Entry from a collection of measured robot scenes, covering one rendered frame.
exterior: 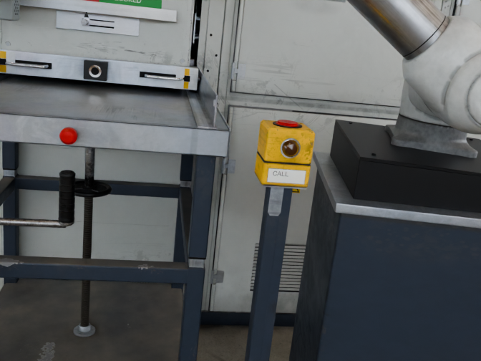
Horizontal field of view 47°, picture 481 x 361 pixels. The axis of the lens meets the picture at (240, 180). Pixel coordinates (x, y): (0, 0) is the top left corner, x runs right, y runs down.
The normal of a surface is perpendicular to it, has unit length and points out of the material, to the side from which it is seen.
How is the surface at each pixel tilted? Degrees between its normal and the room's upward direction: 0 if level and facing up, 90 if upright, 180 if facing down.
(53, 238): 90
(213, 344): 0
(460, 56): 79
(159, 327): 0
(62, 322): 0
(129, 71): 90
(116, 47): 90
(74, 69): 90
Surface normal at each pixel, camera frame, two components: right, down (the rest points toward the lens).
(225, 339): 0.11, -0.96
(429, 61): -0.70, 0.06
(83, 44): 0.13, 0.29
